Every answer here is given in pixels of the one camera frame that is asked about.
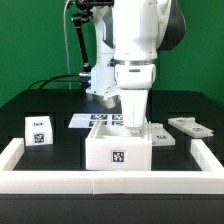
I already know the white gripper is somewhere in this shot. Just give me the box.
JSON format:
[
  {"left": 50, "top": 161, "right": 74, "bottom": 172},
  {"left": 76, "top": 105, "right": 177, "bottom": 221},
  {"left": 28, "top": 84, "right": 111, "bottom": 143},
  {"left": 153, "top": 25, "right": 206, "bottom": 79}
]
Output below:
[{"left": 115, "top": 64, "right": 156, "bottom": 130}]

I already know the white cabinet door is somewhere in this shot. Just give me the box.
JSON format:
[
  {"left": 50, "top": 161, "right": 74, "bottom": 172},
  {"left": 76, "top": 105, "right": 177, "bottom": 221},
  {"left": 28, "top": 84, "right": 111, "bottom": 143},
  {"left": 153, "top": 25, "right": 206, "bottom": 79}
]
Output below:
[
  {"left": 149, "top": 123, "right": 175, "bottom": 147},
  {"left": 168, "top": 117, "right": 214, "bottom": 138}
]

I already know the white cabinet body box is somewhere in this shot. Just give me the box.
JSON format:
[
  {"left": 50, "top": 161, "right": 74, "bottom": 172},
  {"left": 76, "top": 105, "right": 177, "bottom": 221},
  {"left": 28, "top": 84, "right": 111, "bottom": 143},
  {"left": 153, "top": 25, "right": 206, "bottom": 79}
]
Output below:
[{"left": 85, "top": 121, "right": 152, "bottom": 171}]

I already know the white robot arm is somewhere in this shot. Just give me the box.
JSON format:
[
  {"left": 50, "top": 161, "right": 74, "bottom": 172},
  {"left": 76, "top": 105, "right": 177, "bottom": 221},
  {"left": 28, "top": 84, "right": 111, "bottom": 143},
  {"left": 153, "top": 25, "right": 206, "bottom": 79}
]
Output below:
[{"left": 87, "top": 0, "right": 186, "bottom": 130}]

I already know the white cabinet top block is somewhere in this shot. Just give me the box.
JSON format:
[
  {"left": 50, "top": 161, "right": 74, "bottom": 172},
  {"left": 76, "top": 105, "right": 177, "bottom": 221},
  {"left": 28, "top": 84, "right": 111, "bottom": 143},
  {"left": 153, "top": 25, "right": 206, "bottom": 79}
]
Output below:
[{"left": 25, "top": 116, "right": 53, "bottom": 146}]

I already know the white marker sheet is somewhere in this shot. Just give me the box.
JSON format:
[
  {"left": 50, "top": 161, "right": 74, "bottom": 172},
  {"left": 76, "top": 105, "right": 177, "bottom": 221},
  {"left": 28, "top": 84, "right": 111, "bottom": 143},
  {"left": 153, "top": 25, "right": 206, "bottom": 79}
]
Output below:
[{"left": 68, "top": 113, "right": 123, "bottom": 128}]

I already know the white U-shaped fence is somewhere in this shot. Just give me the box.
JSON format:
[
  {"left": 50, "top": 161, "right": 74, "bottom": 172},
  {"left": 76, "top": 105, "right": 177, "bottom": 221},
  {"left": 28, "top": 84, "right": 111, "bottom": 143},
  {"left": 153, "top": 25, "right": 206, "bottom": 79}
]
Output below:
[{"left": 0, "top": 138, "right": 224, "bottom": 194}]

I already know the black cable bundle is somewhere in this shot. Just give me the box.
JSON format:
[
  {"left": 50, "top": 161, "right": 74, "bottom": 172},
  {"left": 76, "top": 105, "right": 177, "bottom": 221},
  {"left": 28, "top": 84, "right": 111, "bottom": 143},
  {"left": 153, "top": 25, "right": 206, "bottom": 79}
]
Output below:
[{"left": 27, "top": 72, "right": 92, "bottom": 90}]

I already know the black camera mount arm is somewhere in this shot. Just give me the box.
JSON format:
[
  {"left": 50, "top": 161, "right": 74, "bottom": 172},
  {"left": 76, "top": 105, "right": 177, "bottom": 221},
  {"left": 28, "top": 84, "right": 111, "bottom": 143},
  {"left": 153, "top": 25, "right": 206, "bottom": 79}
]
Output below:
[{"left": 71, "top": 0, "right": 118, "bottom": 73}]

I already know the white cable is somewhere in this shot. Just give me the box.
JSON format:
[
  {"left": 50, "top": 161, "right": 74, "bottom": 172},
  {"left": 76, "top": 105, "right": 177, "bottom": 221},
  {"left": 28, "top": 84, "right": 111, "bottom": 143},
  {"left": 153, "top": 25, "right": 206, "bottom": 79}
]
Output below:
[{"left": 62, "top": 0, "right": 76, "bottom": 90}]

